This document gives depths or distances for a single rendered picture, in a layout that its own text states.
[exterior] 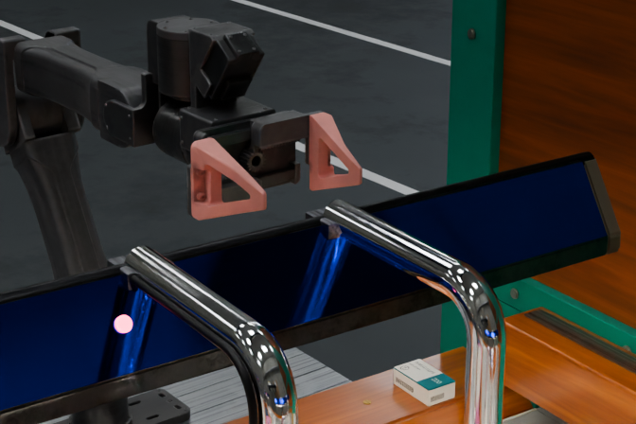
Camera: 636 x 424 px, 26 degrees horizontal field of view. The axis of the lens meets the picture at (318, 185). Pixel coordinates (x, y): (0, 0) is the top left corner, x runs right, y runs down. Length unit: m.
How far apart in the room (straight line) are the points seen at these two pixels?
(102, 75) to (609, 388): 0.56
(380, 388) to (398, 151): 3.18
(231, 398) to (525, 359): 0.41
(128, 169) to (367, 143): 0.82
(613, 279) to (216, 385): 0.53
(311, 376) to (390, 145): 3.02
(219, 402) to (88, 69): 0.46
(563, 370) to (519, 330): 0.07
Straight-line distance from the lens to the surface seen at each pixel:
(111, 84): 1.30
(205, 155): 1.11
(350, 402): 1.43
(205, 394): 1.65
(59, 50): 1.43
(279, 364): 0.75
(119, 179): 4.38
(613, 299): 1.37
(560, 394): 1.35
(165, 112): 1.24
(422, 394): 1.42
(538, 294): 1.43
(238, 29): 1.18
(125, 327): 0.86
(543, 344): 1.35
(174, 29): 1.21
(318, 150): 1.18
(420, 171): 4.41
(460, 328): 1.55
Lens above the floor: 1.45
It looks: 20 degrees down
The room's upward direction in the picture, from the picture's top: straight up
